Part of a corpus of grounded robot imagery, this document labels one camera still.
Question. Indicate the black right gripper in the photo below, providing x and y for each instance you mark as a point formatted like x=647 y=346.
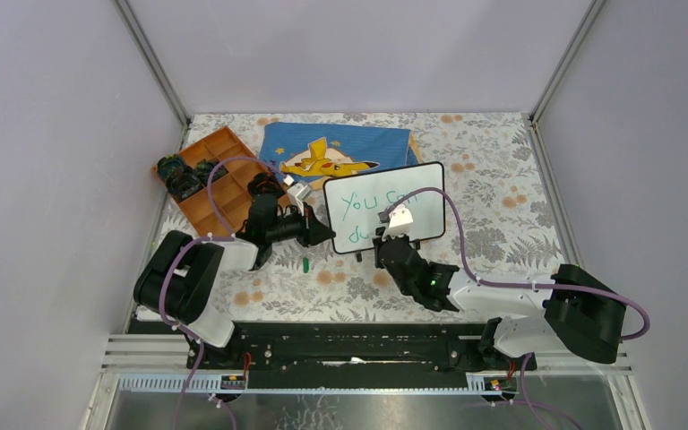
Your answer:
x=377 y=241

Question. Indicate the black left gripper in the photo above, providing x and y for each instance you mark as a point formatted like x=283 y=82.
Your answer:
x=316 y=230

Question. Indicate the white whiteboard black frame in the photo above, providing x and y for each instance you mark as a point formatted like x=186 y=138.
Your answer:
x=354 y=203

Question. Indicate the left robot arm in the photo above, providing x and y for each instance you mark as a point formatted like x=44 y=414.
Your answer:
x=180 y=277

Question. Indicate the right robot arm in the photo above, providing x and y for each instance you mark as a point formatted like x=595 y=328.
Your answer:
x=571 y=310

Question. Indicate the dark rolled fabric orange pattern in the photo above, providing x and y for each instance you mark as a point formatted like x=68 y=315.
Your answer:
x=265 y=183

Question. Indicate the blue Pikachu cloth bag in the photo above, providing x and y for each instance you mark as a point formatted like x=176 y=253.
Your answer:
x=317 y=152

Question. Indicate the wooden compartment tray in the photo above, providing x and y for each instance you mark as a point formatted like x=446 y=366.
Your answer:
x=222 y=206

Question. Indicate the floral patterned tablecloth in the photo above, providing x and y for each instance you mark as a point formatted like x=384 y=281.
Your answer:
x=505 y=225

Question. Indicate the dark green rolled fabric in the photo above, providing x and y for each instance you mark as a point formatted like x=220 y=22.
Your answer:
x=204 y=171

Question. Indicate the dark rolled fabric front left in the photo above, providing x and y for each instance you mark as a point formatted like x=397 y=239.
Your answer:
x=182 y=184

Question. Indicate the dark rolled fabric back left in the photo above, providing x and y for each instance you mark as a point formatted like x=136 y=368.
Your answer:
x=167 y=165

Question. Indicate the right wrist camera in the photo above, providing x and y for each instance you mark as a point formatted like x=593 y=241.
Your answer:
x=396 y=222

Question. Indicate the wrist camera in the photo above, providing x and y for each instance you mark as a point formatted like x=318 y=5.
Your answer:
x=297 y=191
x=396 y=222

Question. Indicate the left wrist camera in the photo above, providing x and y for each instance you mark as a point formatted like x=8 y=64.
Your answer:
x=297 y=191

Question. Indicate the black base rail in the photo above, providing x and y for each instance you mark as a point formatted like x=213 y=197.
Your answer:
x=297 y=356

